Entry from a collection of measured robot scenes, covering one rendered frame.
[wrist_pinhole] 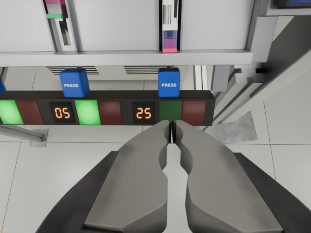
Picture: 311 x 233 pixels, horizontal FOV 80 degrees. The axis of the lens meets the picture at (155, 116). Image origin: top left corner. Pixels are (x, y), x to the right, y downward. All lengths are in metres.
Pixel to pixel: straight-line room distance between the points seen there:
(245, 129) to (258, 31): 0.79
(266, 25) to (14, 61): 0.25
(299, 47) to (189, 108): 0.13
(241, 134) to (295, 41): 0.73
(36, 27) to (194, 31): 0.16
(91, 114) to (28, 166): 0.86
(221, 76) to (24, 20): 0.23
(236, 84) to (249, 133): 0.69
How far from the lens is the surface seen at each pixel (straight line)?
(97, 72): 0.92
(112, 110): 0.25
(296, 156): 1.08
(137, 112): 0.25
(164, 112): 0.25
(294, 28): 0.28
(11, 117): 0.33
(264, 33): 0.22
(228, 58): 0.20
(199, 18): 0.21
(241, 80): 0.31
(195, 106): 0.24
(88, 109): 0.26
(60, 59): 0.22
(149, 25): 0.21
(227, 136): 0.95
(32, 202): 1.08
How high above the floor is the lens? 0.89
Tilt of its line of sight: 74 degrees down
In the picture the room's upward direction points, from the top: 8 degrees counter-clockwise
